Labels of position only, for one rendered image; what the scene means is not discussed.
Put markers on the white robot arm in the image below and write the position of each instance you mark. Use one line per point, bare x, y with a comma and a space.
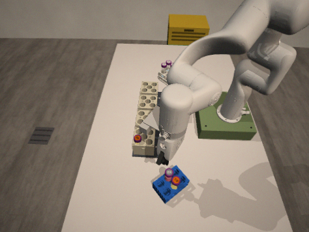
258, 22

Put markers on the beige bucket adapter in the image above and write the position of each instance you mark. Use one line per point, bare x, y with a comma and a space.
147, 102
141, 115
149, 88
147, 145

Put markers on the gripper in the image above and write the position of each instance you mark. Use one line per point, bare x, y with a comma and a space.
167, 149

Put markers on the blue tube rack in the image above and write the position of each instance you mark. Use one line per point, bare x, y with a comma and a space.
163, 188

